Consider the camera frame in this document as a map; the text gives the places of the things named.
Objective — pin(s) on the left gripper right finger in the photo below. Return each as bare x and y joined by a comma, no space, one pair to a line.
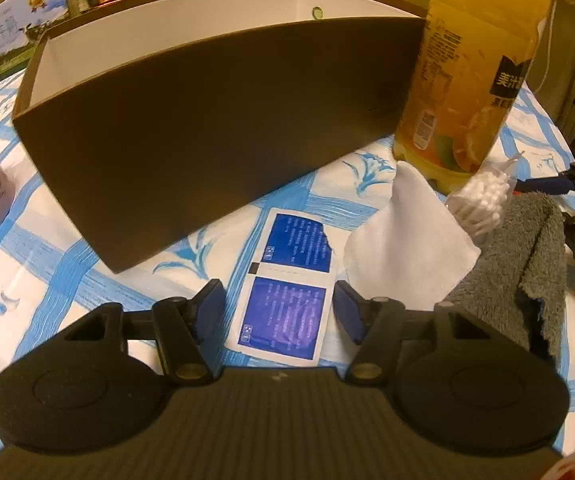
375,325

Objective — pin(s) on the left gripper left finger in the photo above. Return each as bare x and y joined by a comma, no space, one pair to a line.
180,326

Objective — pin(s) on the grey fluffy towel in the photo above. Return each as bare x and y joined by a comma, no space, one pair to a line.
517,285

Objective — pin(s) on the blue wet wipe sachet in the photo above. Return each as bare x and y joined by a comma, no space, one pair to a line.
286,297

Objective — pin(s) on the bag of cotton swabs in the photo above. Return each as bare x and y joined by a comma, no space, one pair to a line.
480,205

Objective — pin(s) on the blue white checked tablecloth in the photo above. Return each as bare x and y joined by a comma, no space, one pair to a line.
50,276

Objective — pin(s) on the orange juice bottle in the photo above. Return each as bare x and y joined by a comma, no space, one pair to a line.
473,60

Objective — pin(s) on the dark brown open box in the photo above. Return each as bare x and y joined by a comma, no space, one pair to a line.
149,119

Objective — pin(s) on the white blue milk carton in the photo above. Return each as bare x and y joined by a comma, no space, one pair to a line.
22,23

